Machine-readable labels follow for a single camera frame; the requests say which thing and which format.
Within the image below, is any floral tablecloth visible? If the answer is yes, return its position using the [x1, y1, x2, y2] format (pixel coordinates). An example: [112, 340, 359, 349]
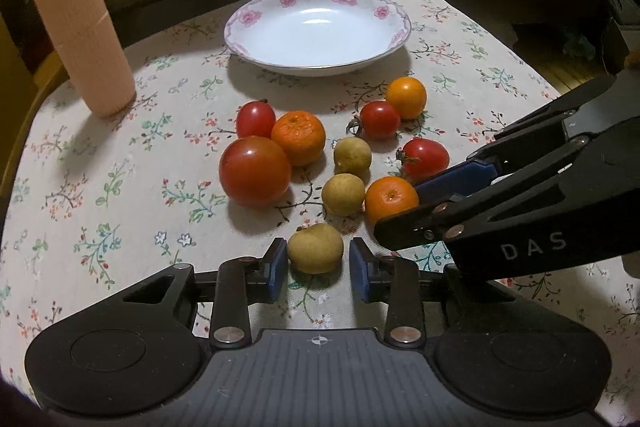
[1, 0, 639, 426]

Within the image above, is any tan longan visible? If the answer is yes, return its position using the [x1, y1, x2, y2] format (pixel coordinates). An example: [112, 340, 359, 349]
[321, 173, 366, 217]
[333, 136, 372, 176]
[288, 223, 344, 275]

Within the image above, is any small tomato upper left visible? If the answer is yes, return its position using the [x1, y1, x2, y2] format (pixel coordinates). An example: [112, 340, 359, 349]
[235, 100, 276, 139]

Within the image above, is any large red tomato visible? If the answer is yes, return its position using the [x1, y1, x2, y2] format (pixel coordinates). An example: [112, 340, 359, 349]
[218, 136, 292, 208]

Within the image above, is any white floral plate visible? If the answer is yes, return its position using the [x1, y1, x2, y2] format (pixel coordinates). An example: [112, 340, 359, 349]
[224, 0, 412, 78]

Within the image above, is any smooth orange tangerine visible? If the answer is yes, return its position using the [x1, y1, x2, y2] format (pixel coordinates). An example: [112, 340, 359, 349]
[385, 77, 427, 120]

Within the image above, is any yellow wooden cabinet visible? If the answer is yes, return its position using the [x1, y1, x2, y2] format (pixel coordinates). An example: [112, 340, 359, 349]
[1, 0, 52, 210]

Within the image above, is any round cherry tomato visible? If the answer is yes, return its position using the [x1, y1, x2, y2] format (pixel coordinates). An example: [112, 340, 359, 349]
[359, 101, 400, 140]

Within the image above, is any pink ribbed cylindrical container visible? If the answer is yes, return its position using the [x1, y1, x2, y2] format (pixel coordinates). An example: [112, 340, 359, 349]
[34, 0, 136, 117]

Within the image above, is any wrinkled orange tangerine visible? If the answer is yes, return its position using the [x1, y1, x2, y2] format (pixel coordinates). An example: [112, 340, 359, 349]
[271, 110, 326, 167]

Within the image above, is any oval cherry tomato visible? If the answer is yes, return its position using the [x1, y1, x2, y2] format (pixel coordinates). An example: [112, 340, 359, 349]
[396, 138, 450, 182]

